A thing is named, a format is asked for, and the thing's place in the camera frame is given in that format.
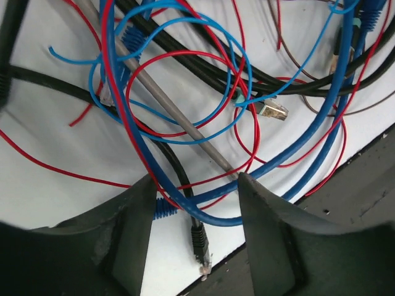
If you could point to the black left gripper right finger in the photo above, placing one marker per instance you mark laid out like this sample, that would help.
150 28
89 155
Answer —
293 252

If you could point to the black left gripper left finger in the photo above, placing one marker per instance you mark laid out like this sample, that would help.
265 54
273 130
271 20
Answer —
99 252

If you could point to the black mounting base plate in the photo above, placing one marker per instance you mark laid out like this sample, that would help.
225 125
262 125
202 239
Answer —
360 195

